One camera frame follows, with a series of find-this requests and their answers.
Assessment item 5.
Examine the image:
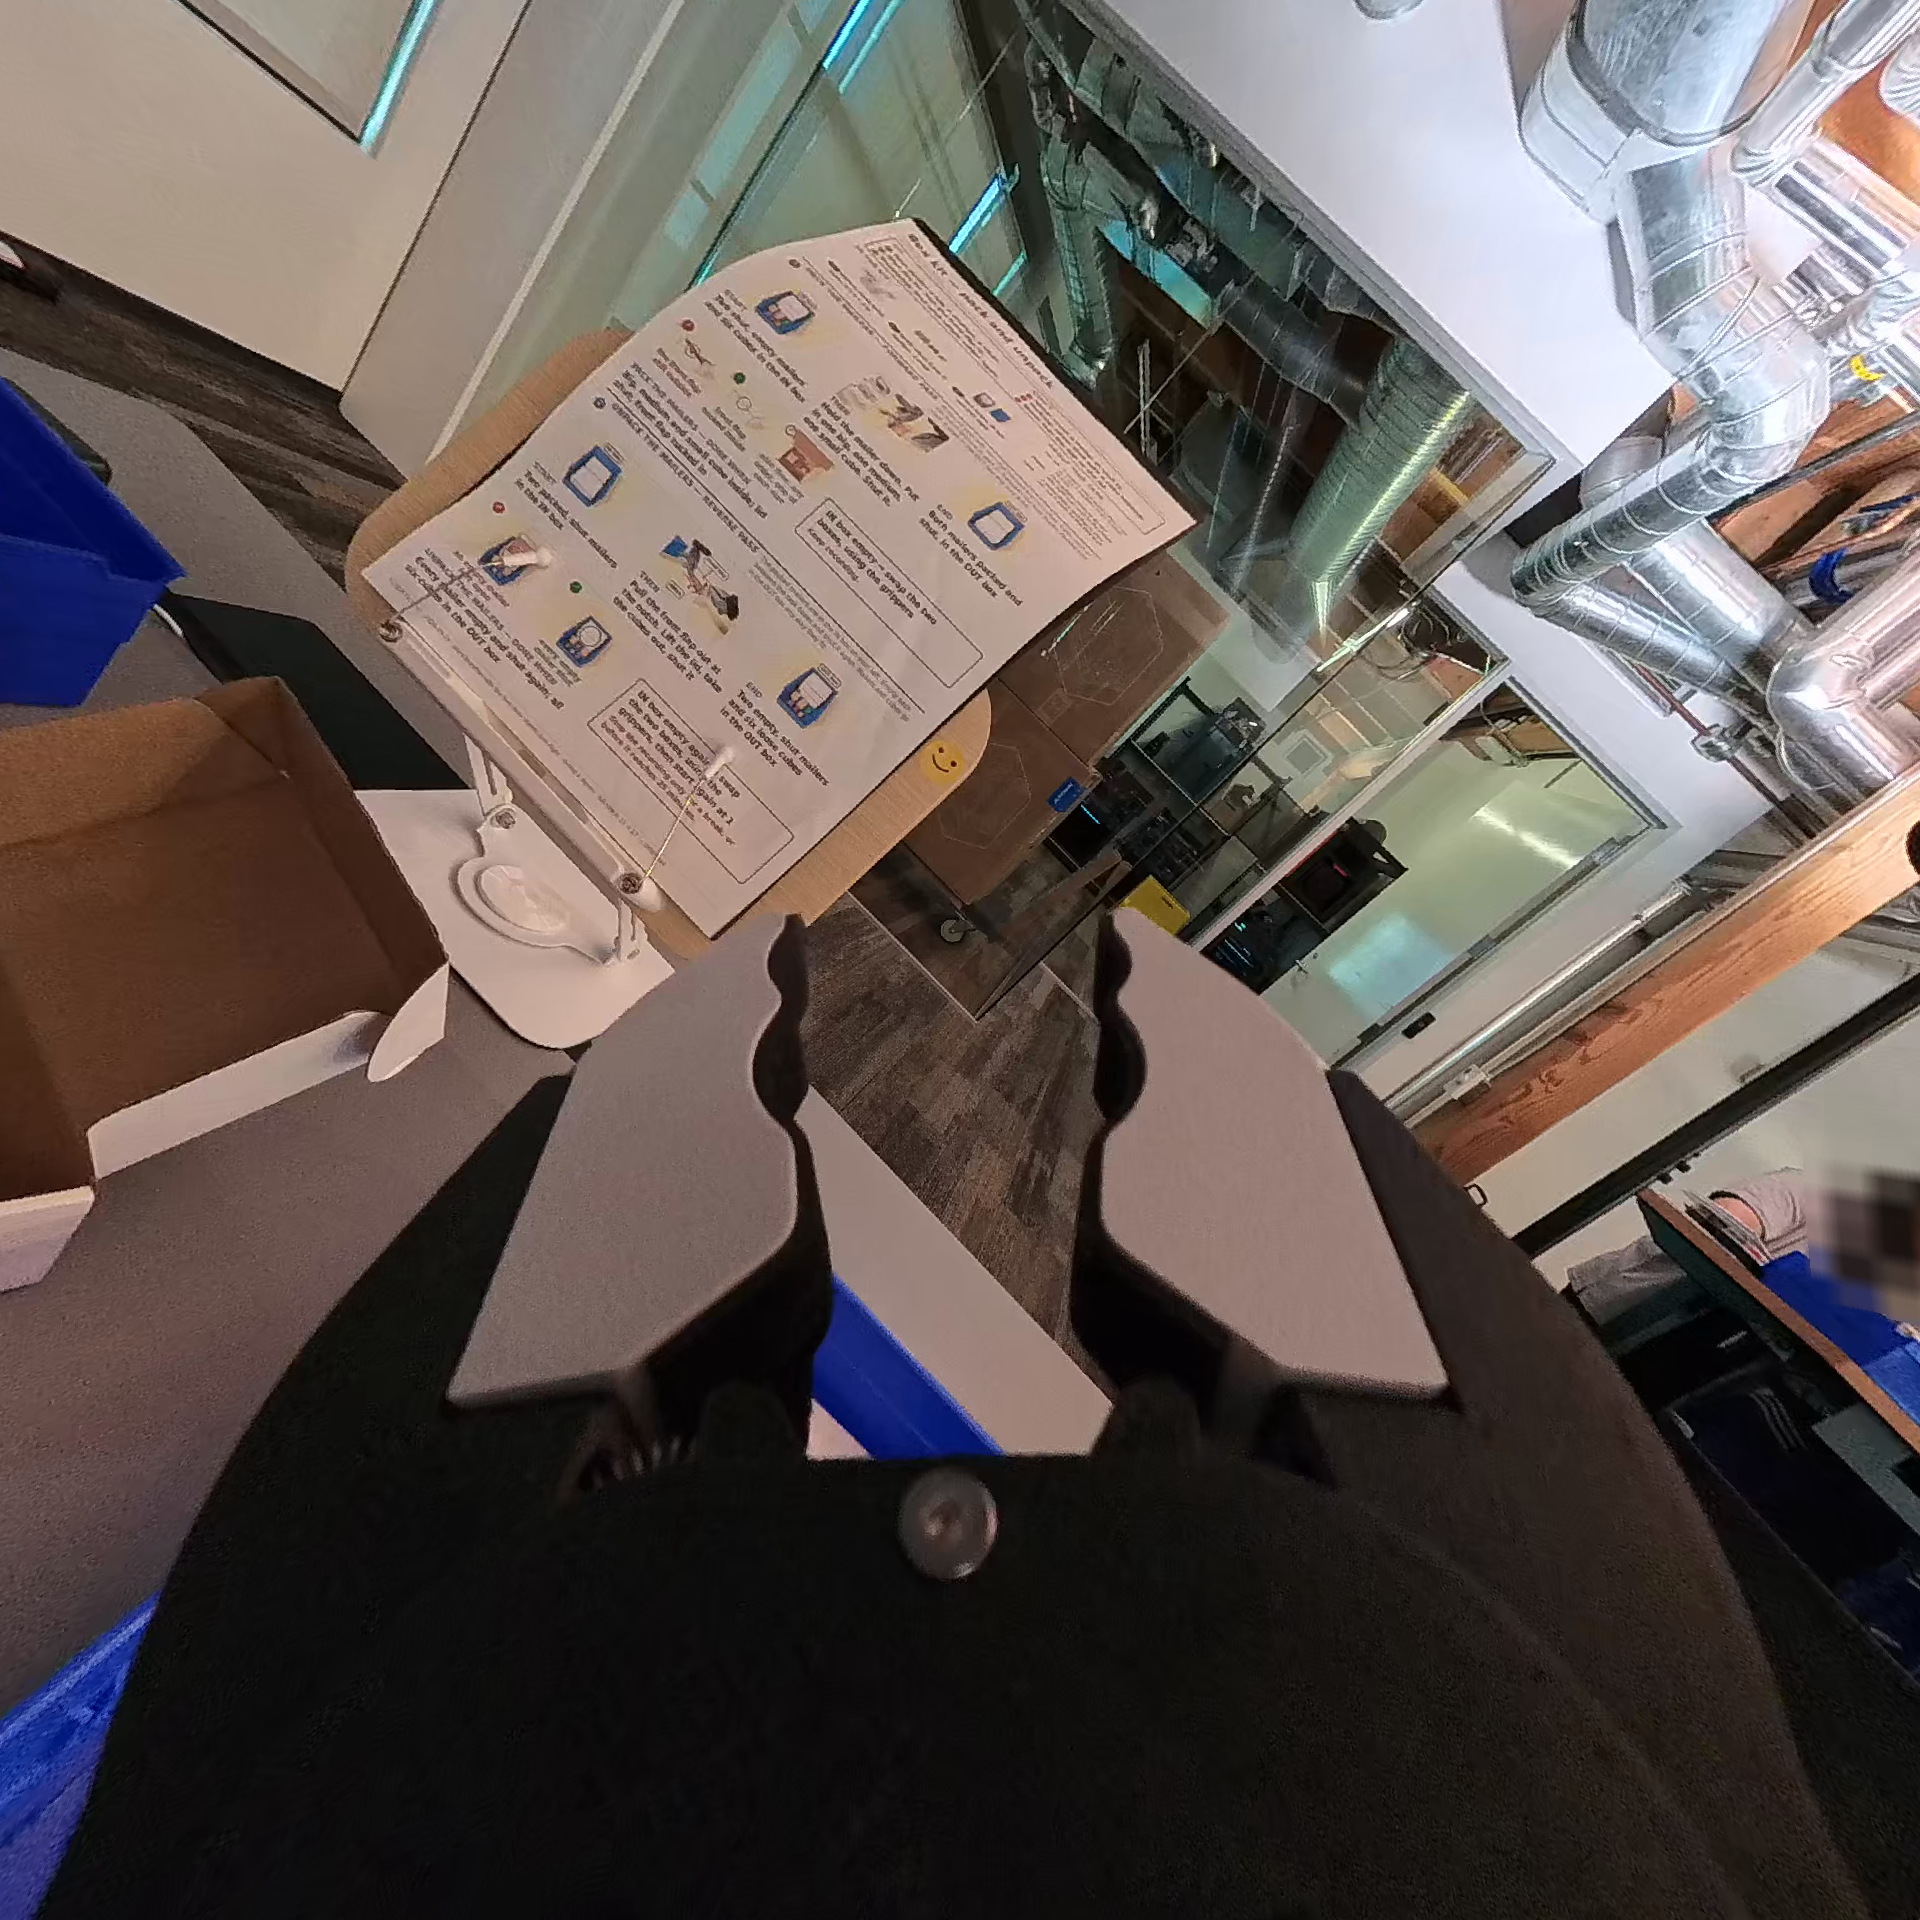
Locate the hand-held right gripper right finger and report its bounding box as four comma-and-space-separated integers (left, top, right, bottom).
1071, 911, 1452, 1403

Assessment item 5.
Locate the printed instruction sheet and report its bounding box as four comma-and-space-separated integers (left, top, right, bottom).
360, 217, 1203, 939

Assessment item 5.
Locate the wooden edged table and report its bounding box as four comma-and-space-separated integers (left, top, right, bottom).
1634, 1188, 1920, 1503

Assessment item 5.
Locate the silver ventilation duct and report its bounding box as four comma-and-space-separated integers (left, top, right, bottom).
1506, 434, 1920, 811
1515, 0, 1920, 466

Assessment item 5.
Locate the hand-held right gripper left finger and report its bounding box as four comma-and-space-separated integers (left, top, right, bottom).
447, 912, 838, 1414

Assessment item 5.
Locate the white sign stand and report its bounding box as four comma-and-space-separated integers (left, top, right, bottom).
360, 600, 681, 1051

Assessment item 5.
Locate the white cardboard box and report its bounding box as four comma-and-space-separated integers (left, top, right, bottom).
0, 674, 452, 1297

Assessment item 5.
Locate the glass partition wall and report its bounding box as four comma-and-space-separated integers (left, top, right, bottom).
435, 0, 1554, 1022

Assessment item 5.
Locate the wooden ceiling beam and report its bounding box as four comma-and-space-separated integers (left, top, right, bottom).
1411, 767, 1920, 1186

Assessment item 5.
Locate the black mat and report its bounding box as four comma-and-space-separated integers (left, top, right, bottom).
158, 592, 471, 793

